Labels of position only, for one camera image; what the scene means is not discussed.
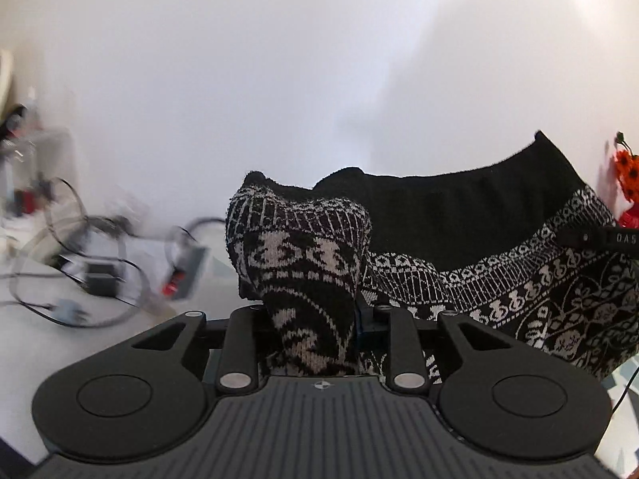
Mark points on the black white patterned sweater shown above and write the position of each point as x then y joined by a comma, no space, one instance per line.
449,209

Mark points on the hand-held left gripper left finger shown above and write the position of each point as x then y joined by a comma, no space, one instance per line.
244,330

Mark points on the black power adapter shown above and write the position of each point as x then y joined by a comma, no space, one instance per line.
102,279

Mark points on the red vase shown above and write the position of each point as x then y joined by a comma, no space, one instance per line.
631,218

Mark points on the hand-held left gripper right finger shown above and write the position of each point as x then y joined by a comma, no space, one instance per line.
369,330

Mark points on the orange artificial flowers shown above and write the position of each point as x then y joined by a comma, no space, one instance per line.
628,169

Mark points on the grey box with red switch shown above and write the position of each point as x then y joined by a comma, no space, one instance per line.
187,269

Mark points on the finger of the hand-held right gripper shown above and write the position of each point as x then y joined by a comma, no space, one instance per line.
581,237

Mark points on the white plug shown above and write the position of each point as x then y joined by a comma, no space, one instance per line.
67,312

